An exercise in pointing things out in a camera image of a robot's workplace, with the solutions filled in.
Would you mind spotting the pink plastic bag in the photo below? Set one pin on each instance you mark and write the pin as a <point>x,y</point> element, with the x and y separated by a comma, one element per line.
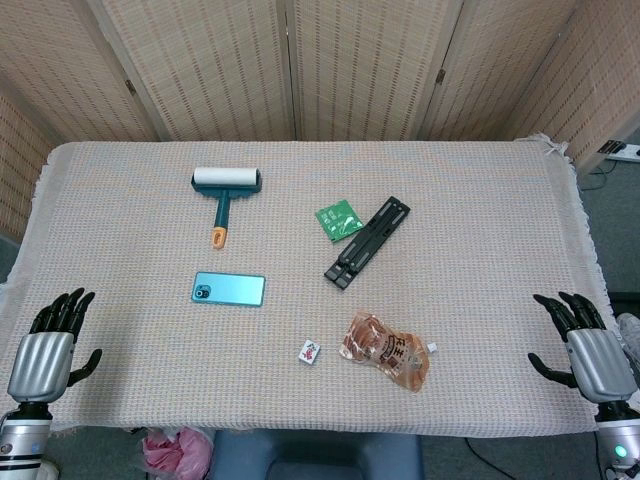
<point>177,450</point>

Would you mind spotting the black folding laptop stand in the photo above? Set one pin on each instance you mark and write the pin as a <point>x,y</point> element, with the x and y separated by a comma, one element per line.
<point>367,243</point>

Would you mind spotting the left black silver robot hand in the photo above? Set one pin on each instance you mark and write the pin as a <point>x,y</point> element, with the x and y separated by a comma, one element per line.
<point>42,362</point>

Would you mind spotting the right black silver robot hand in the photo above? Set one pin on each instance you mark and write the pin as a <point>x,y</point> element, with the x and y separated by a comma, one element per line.
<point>595,357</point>

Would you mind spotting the beige woven tablecloth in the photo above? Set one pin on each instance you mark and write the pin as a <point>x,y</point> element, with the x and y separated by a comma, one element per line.
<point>300,320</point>

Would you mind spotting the teal lint roller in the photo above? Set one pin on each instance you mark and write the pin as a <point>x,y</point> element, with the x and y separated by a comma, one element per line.
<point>225,192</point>

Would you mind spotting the white mahjong tile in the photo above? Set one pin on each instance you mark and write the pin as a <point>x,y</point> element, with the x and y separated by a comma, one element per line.
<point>309,353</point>

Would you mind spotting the brown spouted drink pouch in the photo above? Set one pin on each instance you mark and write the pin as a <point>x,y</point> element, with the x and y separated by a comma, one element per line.
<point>387,352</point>

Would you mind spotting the white power strip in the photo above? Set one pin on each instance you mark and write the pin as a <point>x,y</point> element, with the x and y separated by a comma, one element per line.
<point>625,150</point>

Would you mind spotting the teal smartphone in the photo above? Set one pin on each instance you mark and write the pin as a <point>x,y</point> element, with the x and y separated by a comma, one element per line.
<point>229,289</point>

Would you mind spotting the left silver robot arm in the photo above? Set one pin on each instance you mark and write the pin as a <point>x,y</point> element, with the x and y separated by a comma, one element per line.
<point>22,440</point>

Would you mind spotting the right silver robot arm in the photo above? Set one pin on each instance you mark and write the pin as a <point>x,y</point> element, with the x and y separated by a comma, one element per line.
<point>620,440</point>

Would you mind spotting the woven bamboo folding screen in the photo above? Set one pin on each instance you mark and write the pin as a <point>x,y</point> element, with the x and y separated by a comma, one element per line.
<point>320,65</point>

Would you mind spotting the green foil sachet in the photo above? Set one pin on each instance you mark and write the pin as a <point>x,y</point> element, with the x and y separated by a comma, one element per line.
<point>338,219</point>

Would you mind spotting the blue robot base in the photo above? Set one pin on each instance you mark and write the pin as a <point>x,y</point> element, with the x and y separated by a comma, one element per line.
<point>320,455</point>

